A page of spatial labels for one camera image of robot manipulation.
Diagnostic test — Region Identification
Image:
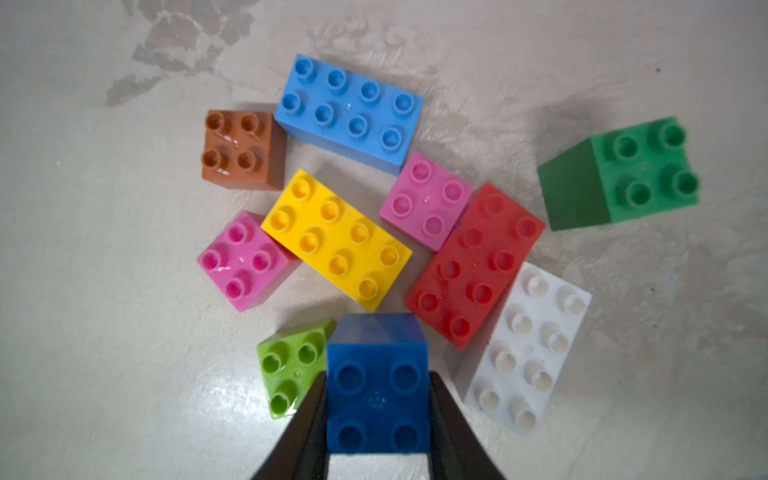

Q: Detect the dark green square lego brick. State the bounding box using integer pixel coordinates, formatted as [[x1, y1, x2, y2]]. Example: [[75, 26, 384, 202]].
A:
[[538, 117, 700, 231]]

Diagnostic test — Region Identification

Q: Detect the light blue long lego brick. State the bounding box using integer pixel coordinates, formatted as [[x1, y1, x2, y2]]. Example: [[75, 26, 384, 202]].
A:
[[275, 55, 424, 176]]

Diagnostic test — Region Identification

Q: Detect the white long lego brick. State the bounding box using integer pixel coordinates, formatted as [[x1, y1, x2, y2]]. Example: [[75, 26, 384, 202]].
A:
[[454, 262, 592, 435]]

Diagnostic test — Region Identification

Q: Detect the dark blue square lego brick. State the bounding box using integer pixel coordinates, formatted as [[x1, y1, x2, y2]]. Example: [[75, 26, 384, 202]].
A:
[[326, 313, 430, 454]]

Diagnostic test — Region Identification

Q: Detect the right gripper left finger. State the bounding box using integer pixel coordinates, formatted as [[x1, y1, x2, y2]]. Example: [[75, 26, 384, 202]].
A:
[[251, 372, 330, 480]]

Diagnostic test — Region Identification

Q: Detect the brown square lego brick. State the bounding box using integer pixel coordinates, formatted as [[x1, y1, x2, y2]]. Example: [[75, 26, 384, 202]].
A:
[[201, 110, 287, 191]]

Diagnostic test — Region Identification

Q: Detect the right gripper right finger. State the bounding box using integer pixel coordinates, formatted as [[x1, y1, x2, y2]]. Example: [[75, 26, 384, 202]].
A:
[[428, 371, 505, 480]]

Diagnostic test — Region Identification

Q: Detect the lime green square lego brick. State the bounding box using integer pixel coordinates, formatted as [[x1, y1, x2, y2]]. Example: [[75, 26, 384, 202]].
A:
[[257, 318, 336, 419]]

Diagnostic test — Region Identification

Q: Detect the red long lego brick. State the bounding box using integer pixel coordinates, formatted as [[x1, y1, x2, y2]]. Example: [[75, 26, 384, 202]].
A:
[[405, 183, 545, 350]]

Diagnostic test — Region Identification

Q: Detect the pink square lego brick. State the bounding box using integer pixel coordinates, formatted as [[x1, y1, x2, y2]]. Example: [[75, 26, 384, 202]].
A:
[[197, 210, 301, 312], [380, 153, 474, 252]]

